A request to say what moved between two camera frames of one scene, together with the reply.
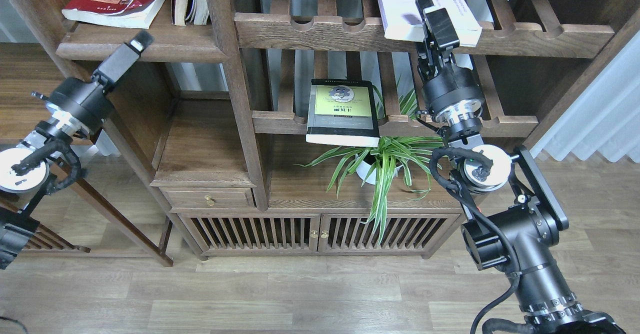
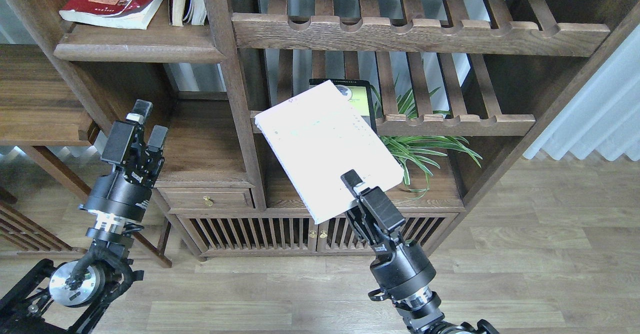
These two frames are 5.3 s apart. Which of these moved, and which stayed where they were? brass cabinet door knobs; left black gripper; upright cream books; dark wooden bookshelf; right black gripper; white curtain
Moved: left black gripper; right black gripper
Stayed: white curtain; dark wooden bookshelf; upright cream books; brass cabinet door knobs
